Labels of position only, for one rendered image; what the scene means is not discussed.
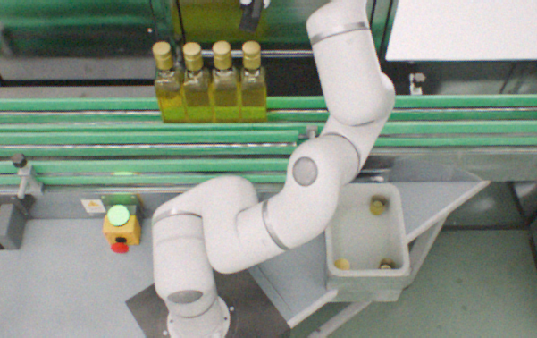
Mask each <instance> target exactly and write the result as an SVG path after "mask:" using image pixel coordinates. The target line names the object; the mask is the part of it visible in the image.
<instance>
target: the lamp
mask: <svg viewBox="0 0 537 338"><path fill-rule="evenodd" d="M108 218H109V221H110V223H111V224H112V225H113V226H116V227H120V226H124V225H125V224H126V223H128V222H129V220H130V213H129V211H128V210H127V208H126V207H124V206H114V207H112V208H111V209H110V210H109V212H108Z"/></svg>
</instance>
